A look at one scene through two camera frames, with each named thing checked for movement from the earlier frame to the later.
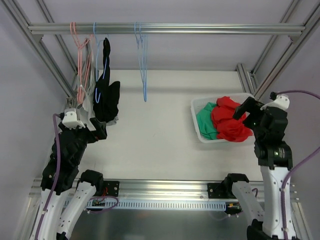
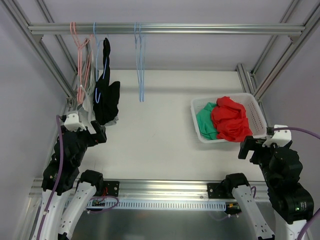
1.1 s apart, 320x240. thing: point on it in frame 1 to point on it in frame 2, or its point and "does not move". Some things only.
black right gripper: [253, 113] to [247, 147]
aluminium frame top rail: [173, 29] does not move
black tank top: [106, 94] does not move
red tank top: [227, 127] does not move
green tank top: [206, 123] does not move
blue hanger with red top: [141, 41] to [140, 88]
